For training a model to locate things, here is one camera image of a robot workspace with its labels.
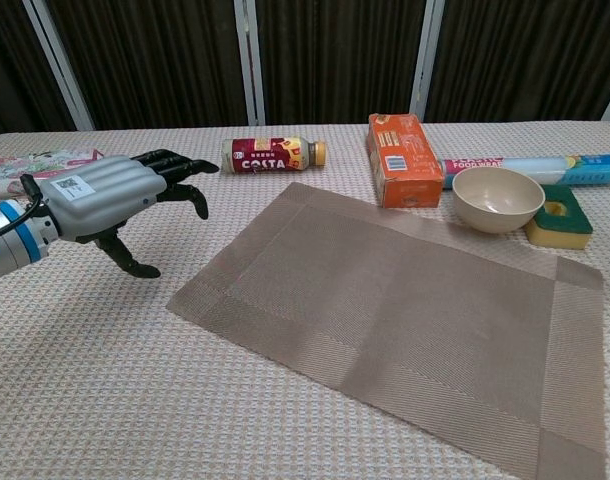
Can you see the brown woven placemat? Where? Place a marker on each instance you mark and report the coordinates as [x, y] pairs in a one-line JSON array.
[[385, 320]]

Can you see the Costa coffee bottle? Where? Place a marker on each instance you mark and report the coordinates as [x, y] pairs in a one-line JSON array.
[[270, 156]]

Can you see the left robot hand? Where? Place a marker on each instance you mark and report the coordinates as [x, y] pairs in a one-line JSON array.
[[100, 195]]

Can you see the plastic food wrap roll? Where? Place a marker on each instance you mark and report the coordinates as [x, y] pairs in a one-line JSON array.
[[545, 167]]

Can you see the pink floral box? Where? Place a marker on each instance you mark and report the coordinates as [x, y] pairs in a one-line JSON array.
[[5, 172]]

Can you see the beige woven tablecloth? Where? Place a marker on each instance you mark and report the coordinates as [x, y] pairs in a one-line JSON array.
[[85, 375]]

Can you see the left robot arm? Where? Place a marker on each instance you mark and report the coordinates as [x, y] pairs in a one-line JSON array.
[[5, 240]]

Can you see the orange cardboard box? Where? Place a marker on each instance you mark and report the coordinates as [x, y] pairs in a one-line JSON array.
[[405, 165]]

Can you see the green yellow sponge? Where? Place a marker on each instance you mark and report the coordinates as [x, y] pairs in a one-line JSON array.
[[560, 225]]

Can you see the light brown bowl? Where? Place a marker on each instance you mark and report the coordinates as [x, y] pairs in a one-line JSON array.
[[500, 200]]

